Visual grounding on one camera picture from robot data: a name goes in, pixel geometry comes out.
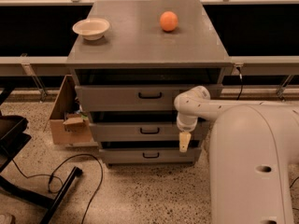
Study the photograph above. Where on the white paper bowl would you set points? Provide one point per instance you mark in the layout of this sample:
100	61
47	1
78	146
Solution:
91	29

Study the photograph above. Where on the cardboard box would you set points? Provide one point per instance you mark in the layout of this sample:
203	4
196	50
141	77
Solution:
67	127

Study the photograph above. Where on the grey top drawer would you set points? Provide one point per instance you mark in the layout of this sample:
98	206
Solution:
129	97

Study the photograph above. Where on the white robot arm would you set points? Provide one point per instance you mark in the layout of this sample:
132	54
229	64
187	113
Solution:
252	145

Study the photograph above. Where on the black stand frame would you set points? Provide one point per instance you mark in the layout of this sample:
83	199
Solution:
31	168

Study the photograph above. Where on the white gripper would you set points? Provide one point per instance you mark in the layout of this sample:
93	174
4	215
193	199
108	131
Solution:
186	125

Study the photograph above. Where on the grey metal railing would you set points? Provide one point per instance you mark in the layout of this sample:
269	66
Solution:
31	62

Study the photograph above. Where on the grey drawer cabinet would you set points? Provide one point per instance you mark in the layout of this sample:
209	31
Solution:
137	51

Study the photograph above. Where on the orange fruit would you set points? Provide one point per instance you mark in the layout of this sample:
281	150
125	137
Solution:
169	21

